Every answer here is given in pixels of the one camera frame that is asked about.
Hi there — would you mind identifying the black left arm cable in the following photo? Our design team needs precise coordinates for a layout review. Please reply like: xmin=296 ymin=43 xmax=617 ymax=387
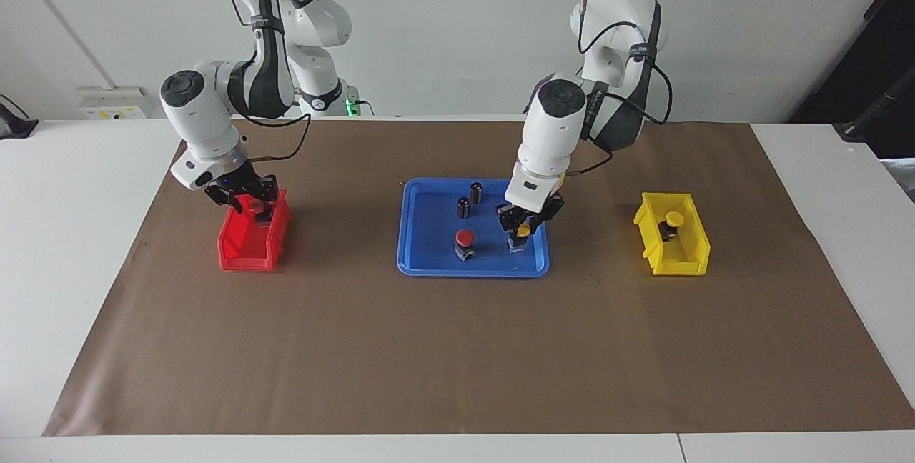
xmin=565 ymin=0 xmax=674 ymax=176

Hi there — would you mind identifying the brown paper mat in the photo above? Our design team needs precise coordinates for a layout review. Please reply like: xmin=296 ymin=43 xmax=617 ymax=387
xmin=43 ymin=119 xmax=915 ymax=437

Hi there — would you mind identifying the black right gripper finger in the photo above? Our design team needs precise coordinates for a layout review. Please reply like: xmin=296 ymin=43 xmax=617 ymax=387
xmin=205 ymin=186 xmax=242 ymax=210
xmin=257 ymin=175 xmax=280 ymax=221

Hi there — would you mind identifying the white wall power outlet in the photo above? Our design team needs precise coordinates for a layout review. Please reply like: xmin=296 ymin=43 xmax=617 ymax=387
xmin=77 ymin=86 xmax=154 ymax=120

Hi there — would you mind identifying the black clamp mount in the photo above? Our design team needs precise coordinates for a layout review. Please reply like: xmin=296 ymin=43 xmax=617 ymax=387
xmin=0 ymin=95 xmax=40 ymax=140

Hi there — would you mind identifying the red plastic bin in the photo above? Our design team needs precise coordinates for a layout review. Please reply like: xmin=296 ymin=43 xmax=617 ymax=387
xmin=217 ymin=188 xmax=292 ymax=272

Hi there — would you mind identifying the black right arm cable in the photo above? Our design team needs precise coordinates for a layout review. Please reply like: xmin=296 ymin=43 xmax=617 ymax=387
xmin=229 ymin=111 xmax=312 ymax=164

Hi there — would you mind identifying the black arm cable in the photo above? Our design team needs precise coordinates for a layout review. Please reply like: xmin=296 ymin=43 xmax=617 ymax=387
xmin=565 ymin=0 xmax=674 ymax=176
xmin=229 ymin=111 xmax=312 ymax=164

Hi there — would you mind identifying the yellow plastic bin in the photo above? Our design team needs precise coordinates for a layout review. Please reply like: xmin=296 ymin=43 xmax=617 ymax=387
xmin=633 ymin=191 xmax=711 ymax=277

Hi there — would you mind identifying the blue plastic tray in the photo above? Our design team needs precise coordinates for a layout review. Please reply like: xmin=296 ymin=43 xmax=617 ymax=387
xmin=397 ymin=177 xmax=551 ymax=279

